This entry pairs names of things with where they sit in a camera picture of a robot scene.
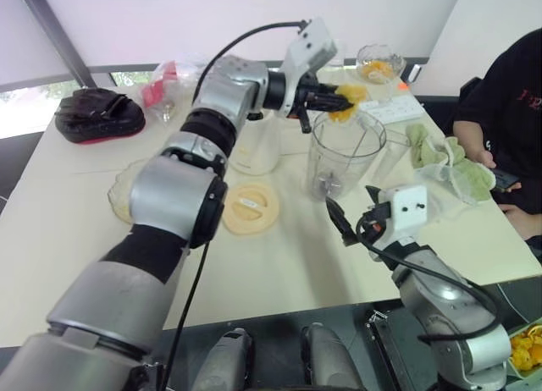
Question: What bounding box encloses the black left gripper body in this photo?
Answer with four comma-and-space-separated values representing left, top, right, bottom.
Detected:
293, 77, 324, 134

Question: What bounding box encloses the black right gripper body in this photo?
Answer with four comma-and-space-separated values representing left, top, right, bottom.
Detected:
357, 201, 394, 240

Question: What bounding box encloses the orange segment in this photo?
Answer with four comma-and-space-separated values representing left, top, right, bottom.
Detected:
328, 81, 368, 124

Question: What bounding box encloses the clear blender jar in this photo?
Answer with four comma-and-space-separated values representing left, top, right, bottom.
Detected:
306, 108, 412, 202

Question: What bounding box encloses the orange segments pile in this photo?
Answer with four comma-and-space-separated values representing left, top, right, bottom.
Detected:
362, 58, 395, 82

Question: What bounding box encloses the white blender base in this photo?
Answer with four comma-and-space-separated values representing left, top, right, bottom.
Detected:
230, 110, 284, 177

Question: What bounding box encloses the cream blender jar lid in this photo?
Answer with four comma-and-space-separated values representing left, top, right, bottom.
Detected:
221, 180, 283, 238

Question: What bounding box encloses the person's bare hand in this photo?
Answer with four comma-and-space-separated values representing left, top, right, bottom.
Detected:
467, 147, 495, 169

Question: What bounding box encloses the clear glass bowl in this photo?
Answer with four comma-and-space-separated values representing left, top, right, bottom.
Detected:
355, 42, 406, 86

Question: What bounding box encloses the white power strip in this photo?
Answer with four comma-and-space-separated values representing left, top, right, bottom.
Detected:
358, 95, 425, 124

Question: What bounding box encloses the white mesh bag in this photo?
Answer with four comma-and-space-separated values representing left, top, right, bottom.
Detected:
413, 161, 479, 207

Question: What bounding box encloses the green cloth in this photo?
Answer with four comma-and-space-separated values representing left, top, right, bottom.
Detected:
405, 123, 497, 194

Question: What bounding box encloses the black smartphone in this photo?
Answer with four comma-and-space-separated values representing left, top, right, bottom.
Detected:
489, 168, 521, 193

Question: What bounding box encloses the clear plastic bag red content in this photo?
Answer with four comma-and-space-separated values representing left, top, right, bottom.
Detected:
138, 59, 207, 123

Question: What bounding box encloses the person in black shirt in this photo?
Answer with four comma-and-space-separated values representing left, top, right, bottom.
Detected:
450, 26, 542, 256

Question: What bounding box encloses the tray of orange peels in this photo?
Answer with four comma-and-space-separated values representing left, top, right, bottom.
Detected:
506, 317, 542, 381

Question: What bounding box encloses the black boxing pad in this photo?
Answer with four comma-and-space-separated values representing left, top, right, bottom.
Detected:
53, 86, 147, 145

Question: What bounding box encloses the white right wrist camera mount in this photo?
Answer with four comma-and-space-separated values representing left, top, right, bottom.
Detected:
388, 184, 429, 241

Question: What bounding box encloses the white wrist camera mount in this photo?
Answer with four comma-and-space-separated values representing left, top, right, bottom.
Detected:
388, 184, 429, 241
279, 17, 340, 119

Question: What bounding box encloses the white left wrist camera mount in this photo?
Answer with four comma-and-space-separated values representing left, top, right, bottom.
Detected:
279, 17, 340, 119

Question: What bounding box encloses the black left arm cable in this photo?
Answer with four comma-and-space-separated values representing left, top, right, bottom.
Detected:
191, 19, 307, 106

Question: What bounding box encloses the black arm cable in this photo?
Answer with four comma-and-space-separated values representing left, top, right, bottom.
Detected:
191, 19, 307, 106
354, 212, 501, 342

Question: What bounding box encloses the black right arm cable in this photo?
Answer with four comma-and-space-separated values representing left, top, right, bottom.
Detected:
354, 212, 501, 342

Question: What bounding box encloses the black metal frame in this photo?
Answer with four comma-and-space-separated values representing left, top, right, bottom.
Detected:
364, 309, 401, 391

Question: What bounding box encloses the dark window frame post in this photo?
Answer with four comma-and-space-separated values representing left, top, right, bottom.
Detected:
11, 0, 93, 89

